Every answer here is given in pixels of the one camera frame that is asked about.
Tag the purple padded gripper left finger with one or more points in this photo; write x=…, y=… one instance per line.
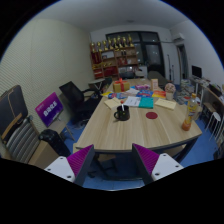
x=73, y=168

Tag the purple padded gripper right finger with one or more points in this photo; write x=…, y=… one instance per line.
x=153, y=166

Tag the red round coaster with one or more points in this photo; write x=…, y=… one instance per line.
x=151, y=115

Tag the wooden conference table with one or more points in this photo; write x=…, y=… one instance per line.
x=108, y=135

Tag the striped grey chair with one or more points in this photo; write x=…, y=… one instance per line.
x=22, y=143

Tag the black mug with spoon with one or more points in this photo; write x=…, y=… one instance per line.
x=122, y=113

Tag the black office chair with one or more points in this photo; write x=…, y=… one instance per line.
x=82, y=103

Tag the purple sign board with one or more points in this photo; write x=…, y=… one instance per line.
x=49, y=109

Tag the teal notebook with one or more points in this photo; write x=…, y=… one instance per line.
x=146, y=102

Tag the yellow notepad right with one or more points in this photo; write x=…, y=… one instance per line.
x=165, y=104

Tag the yellow notepad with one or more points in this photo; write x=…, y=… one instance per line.
x=112, y=103
x=165, y=104

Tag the white paper sheet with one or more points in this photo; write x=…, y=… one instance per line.
x=132, y=101

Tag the orange juice plastic bottle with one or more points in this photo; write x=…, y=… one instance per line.
x=191, y=110

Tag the yellow notepad left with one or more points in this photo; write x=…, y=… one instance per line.
x=112, y=103

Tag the patterned paper cup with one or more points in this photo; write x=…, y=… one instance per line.
x=170, y=90

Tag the white stool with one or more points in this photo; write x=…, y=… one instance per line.
x=214, y=122

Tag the yellow gift box red ribbon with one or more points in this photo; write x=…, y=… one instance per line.
x=121, y=86

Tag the computer monitor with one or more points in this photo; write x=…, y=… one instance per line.
x=197, y=71

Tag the wooden shelf with trophies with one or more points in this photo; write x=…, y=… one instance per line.
x=114, y=57

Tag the air conditioner unit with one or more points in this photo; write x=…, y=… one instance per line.
x=178, y=37

